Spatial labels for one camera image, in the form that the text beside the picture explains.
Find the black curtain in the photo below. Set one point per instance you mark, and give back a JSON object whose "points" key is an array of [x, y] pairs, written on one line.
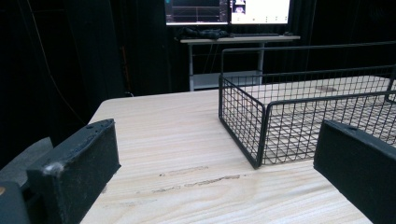
{"points": [[93, 46]]}

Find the dark cloth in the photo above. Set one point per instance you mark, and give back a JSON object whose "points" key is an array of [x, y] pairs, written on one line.
{"points": [[202, 33]]}

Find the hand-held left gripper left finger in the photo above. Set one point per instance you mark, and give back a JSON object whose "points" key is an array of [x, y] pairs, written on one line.
{"points": [[77, 168]]}

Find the white standing desk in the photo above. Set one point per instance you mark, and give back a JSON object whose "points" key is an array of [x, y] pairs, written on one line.
{"points": [[236, 39]]}

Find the black computer mouse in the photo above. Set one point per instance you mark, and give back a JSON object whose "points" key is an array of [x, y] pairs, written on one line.
{"points": [[288, 33]]}

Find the black keyboard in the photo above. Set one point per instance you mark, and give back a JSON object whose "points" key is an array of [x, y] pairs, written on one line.
{"points": [[254, 34]]}

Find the monitor with white screen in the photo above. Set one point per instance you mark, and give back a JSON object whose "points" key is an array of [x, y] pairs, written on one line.
{"points": [[261, 11]]}

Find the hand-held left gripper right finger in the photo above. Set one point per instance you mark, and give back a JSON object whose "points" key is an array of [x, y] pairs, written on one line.
{"points": [[358, 161]]}

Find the monitor with dark screen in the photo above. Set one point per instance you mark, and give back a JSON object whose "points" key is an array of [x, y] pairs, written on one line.
{"points": [[196, 11]]}

